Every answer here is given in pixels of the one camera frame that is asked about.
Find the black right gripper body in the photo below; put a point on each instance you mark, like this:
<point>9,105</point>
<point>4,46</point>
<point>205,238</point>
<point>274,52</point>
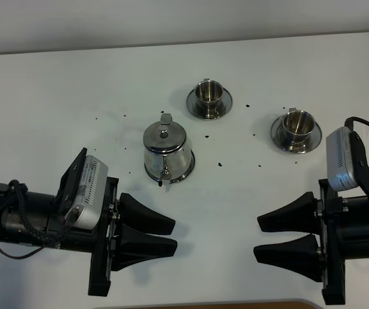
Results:
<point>344,235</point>

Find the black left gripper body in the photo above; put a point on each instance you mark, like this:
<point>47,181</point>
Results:
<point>96,242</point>

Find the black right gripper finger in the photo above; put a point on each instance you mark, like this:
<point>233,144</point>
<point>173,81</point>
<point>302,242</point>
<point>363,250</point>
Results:
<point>299,256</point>
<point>297,216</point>

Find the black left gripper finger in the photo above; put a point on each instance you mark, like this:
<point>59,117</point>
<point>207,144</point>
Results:
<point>136,247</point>
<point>143,219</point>

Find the stainless steel teapot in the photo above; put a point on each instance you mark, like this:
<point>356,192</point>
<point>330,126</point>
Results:
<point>165,137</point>

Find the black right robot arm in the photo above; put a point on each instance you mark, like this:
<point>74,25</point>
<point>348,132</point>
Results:
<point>336,229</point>

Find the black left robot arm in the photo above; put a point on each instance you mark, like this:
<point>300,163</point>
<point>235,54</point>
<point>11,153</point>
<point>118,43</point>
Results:
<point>29,218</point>

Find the steel teapot saucer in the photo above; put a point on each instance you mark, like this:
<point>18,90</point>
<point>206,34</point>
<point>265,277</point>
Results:
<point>168,169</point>

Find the right stainless steel teacup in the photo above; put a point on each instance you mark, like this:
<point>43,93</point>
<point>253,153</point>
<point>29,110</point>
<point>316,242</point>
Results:
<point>295,131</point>

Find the stainless steel teacup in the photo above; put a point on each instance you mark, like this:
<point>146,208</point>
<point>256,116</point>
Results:
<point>208,94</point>
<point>295,131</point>

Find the left stainless steel teacup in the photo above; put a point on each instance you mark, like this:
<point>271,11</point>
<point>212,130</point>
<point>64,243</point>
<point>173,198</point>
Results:
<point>208,94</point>

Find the right steel cup saucer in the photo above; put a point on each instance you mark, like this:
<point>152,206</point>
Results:
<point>314,138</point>

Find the steel cup saucer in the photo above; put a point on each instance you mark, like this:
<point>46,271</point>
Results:
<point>226,103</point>
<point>314,138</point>

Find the left steel cup saucer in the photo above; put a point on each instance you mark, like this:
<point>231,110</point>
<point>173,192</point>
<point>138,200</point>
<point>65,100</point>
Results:
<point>226,103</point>

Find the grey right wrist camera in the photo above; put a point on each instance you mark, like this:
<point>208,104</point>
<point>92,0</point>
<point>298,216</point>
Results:
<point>346,161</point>

